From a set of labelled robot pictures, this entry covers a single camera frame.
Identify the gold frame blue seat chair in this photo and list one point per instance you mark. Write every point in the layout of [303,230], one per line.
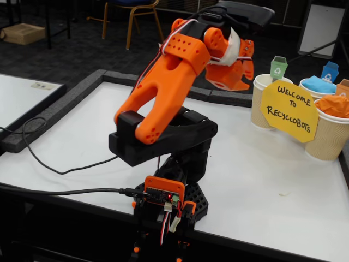
[128,2]

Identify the black tripod leg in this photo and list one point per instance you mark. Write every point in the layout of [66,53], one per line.
[313,52]

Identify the paper cup with orange tag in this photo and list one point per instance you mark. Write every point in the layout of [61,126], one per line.
[330,136]

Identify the small paper label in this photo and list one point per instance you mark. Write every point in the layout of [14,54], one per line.
[42,86]

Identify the orange controller board housing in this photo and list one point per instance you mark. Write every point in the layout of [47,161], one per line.
[163,184]

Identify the orange and black robot arm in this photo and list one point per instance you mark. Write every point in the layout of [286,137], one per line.
[163,90]

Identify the orange recycling bin tag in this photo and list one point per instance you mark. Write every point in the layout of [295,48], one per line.
[343,88]

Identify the blue recycling bin tag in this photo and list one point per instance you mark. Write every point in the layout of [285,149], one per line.
[330,72]

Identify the brown cardboard box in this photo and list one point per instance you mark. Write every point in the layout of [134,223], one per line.
[23,34]

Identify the blue paper wad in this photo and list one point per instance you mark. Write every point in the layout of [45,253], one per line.
[317,83]

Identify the yellow welcome sign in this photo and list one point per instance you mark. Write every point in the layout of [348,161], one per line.
[287,112]

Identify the orange paper ball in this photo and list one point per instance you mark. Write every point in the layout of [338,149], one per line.
[334,106]

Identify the black metal table legs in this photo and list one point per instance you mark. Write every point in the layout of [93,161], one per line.
[48,27]

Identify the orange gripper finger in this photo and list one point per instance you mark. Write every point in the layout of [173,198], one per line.
[248,71]
[234,83]

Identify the short black foam border strip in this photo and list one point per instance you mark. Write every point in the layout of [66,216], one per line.
[345,174]
[234,98]

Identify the paper cup with green tag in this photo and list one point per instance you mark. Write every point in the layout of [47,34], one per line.
[257,114]

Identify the paper cup with blue tag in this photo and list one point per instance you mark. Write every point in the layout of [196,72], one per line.
[313,94]

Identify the black wrist webcam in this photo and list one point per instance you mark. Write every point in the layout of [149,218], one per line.
[253,13]

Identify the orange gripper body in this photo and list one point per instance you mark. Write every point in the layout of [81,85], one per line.
[236,79]

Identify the black robot base with clamp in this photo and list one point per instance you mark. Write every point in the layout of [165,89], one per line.
[196,199]

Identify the white panel with dark frame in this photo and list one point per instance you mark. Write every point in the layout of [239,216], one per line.
[319,30]

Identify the green recycling bin tag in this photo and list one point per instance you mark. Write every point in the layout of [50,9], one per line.
[278,69]

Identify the white board with black frame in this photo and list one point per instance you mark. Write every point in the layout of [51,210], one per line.
[16,101]

